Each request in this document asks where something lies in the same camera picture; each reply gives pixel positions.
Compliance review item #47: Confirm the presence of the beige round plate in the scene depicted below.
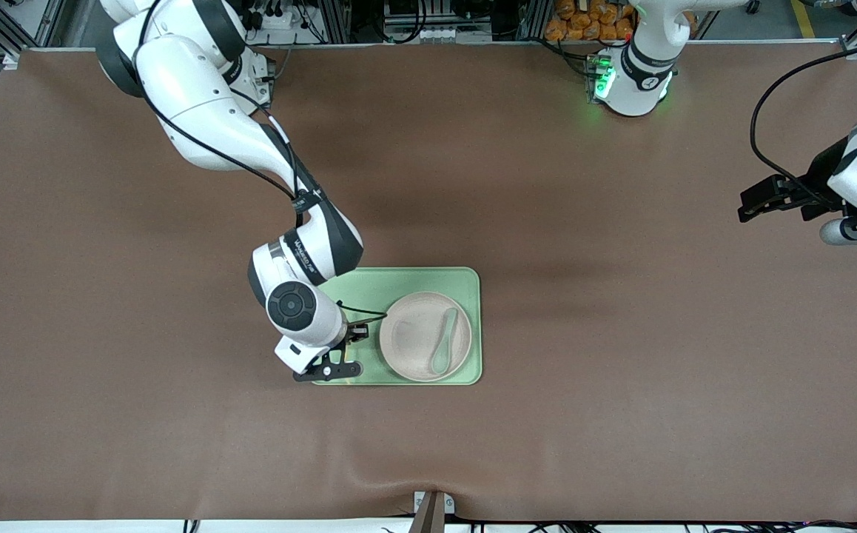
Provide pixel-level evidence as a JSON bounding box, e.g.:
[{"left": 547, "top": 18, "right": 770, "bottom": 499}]
[{"left": 379, "top": 291, "right": 471, "bottom": 383}]

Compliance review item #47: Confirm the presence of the light green rectangular tray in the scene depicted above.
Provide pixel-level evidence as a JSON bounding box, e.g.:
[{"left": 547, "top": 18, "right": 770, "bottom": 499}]
[{"left": 310, "top": 266, "right": 483, "bottom": 386}]

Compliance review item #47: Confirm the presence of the metal table clamp bracket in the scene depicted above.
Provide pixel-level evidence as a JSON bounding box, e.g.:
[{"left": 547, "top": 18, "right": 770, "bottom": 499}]
[{"left": 412, "top": 490, "right": 456, "bottom": 533}]

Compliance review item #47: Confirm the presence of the brown tablecloth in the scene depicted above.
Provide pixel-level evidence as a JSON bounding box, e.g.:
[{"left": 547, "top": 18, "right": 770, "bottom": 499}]
[{"left": 0, "top": 41, "right": 857, "bottom": 523}]

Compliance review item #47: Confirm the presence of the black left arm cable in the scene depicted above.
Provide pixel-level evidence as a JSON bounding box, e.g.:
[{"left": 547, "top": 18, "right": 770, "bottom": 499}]
[{"left": 750, "top": 41, "right": 857, "bottom": 204}]

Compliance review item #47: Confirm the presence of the pile of orange items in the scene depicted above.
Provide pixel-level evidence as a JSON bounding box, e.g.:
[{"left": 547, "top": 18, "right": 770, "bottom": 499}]
[{"left": 545, "top": 0, "right": 634, "bottom": 42}]

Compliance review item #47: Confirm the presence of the grey-green plastic spoon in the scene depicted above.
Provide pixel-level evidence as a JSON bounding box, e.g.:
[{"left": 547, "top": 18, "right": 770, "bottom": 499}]
[{"left": 431, "top": 307, "right": 459, "bottom": 375}]

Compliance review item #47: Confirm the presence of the grey equipment with cables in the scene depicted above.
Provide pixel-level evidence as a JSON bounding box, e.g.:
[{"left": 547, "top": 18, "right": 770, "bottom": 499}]
[{"left": 380, "top": 0, "right": 496, "bottom": 44}]

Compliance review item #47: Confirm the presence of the white power strip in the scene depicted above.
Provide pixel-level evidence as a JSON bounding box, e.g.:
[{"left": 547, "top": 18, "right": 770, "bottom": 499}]
[{"left": 249, "top": 0, "right": 305, "bottom": 30}]

